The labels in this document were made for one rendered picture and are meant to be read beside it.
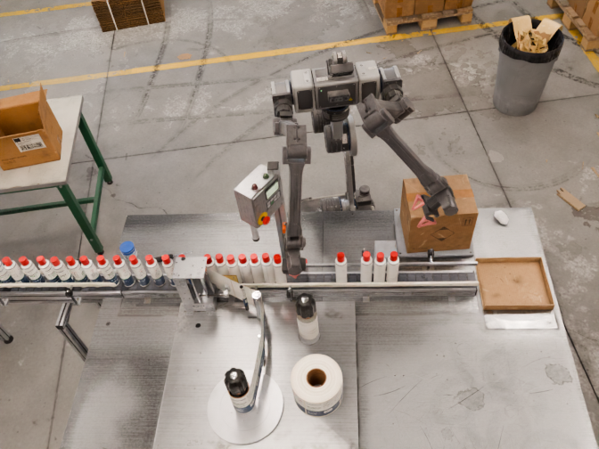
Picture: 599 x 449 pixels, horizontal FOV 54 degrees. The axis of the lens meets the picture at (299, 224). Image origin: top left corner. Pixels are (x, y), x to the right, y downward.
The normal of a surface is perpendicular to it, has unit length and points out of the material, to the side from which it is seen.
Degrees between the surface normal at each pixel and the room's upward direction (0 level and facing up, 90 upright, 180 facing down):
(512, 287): 0
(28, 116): 88
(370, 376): 0
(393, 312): 0
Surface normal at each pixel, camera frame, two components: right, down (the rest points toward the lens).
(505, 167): -0.07, -0.63
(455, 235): 0.04, 0.77
